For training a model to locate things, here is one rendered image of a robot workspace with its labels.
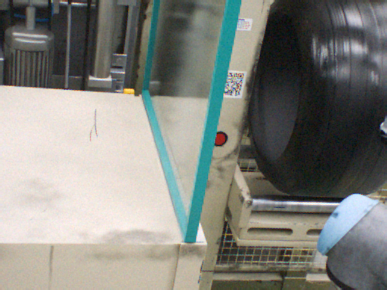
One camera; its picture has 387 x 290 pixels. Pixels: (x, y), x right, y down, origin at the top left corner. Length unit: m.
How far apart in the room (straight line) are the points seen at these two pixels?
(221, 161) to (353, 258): 0.86
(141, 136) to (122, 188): 0.20
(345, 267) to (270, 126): 1.13
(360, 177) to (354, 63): 0.30
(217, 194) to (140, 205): 0.82
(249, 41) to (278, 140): 0.50
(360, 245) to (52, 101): 0.71
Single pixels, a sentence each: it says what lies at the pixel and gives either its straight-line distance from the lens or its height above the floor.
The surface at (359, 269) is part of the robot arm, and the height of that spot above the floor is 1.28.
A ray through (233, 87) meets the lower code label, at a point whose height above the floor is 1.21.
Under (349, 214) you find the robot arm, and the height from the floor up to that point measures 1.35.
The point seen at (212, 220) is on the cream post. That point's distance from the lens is 2.10.
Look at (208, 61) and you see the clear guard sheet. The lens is 1.10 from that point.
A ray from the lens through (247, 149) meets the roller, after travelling 2.25.
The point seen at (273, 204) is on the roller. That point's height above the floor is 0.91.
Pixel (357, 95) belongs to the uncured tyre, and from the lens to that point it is 1.81.
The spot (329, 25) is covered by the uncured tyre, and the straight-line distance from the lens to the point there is 1.84.
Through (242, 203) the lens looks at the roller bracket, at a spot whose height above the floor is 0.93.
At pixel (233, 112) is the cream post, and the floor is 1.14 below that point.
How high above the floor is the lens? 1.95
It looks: 28 degrees down
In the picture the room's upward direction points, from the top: 10 degrees clockwise
